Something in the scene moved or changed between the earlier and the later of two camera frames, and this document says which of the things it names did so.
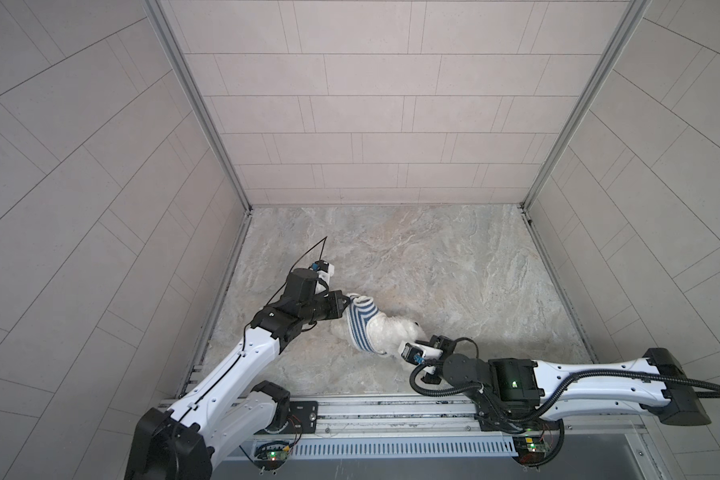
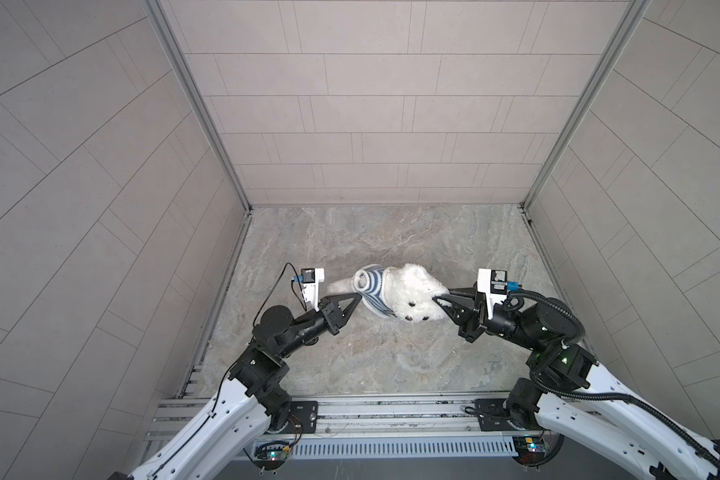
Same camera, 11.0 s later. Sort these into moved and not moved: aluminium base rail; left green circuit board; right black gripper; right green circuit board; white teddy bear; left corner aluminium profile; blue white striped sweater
Moved: right black gripper; blue white striped sweater; white teddy bear
Not moved: left corner aluminium profile; right green circuit board; left green circuit board; aluminium base rail
